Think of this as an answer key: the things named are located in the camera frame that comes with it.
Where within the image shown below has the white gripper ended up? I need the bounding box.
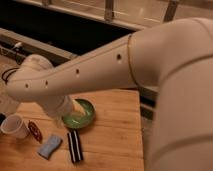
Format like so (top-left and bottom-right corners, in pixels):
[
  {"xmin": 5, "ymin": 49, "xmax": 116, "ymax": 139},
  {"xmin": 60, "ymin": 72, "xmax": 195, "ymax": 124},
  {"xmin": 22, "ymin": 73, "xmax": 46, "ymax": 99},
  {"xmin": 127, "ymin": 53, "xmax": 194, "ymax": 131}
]
[{"xmin": 39, "ymin": 95, "xmax": 85, "ymax": 118}]

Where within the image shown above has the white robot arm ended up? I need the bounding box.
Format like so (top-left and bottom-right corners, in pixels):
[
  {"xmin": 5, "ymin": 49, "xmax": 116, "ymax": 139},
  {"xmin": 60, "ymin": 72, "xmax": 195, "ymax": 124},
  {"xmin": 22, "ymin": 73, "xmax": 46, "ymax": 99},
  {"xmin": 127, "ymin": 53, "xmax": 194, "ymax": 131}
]
[{"xmin": 6, "ymin": 18, "xmax": 213, "ymax": 171}]

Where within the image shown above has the green ceramic bowl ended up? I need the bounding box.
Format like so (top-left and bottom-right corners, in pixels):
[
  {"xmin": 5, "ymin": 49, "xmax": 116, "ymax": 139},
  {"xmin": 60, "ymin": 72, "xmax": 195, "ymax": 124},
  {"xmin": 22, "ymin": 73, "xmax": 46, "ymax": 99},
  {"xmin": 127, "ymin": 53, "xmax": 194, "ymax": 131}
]
[{"xmin": 62, "ymin": 98, "xmax": 95, "ymax": 129}]

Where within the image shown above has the black white striped block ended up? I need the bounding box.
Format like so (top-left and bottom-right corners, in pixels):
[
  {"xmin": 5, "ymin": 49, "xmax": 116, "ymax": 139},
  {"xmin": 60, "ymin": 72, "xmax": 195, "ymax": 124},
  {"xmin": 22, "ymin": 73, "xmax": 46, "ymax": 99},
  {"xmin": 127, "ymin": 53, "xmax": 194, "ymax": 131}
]
[{"xmin": 67, "ymin": 130, "xmax": 83, "ymax": 163}]

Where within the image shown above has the blue sponge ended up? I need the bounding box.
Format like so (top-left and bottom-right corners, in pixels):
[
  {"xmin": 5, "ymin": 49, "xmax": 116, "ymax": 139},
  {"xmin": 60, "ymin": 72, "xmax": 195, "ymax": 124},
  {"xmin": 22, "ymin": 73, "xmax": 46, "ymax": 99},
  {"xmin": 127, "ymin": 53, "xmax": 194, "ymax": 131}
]
[{"xmin": 37, "ymin": 135, "xmax": 62, "ymax": 159}]

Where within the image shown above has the white plastic cup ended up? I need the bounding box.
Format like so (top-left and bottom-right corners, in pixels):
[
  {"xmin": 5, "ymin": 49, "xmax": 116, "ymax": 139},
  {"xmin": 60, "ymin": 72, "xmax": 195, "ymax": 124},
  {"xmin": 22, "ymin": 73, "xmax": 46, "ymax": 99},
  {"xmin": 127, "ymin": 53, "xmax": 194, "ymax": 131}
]
[{"xmin": 0, "ymin": 114, "xmax": 29, "ymax": 139}]

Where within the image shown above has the black coiled cable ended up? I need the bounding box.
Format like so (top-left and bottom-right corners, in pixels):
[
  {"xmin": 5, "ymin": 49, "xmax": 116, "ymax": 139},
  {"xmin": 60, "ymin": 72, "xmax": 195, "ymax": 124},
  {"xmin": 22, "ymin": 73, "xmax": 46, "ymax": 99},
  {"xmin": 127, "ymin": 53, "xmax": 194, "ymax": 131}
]
[{"xmin": 1, "ymin": 67, "xmax": 19, "ymax": 84}]

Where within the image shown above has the white plug on rail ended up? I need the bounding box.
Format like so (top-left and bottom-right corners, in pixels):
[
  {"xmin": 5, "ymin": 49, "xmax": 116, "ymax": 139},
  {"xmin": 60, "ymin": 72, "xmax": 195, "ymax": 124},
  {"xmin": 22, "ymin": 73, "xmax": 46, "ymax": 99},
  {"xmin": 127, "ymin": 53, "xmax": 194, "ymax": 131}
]
[{"xmin": 13, "ymin": 42, "xmax": 23, "ymax": 49}]

